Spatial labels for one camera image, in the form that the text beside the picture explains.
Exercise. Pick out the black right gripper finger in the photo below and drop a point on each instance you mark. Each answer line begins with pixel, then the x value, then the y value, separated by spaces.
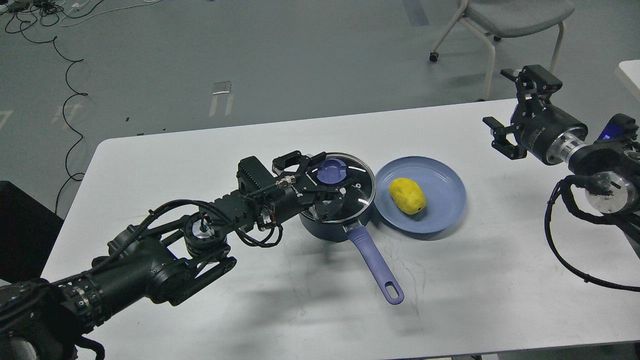
pixel 534 87
pixel 500 141

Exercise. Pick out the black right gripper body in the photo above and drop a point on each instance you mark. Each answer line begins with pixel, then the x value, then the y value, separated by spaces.
pixel 539 132

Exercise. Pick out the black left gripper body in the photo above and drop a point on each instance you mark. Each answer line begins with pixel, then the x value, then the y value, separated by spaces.
pixel 289 196

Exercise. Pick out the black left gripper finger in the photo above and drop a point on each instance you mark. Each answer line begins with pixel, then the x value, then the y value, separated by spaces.
pixel 298 165
pixel 335 206

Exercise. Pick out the glass lid blue knob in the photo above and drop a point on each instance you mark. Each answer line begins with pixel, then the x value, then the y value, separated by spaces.
pixel 357 197

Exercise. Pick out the yellow potato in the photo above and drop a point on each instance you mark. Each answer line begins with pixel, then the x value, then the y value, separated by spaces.
pixel 407 195

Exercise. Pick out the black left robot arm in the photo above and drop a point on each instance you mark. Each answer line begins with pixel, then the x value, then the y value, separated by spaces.
pixel 179 249

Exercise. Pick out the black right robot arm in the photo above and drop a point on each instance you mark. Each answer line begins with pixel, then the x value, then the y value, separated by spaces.
pixel 604 182

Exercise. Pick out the grey office chair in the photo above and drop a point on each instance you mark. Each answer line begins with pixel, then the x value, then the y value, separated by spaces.
pixel 504 19

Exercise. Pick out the blue plate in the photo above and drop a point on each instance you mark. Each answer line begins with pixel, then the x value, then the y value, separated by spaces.
pixel 445 195

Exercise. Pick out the black box at left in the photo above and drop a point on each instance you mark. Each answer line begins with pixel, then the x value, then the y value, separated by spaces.
pixel 28 233

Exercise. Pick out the dark blue saucepan purple handle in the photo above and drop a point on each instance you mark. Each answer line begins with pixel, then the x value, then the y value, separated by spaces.
pixel 361 238

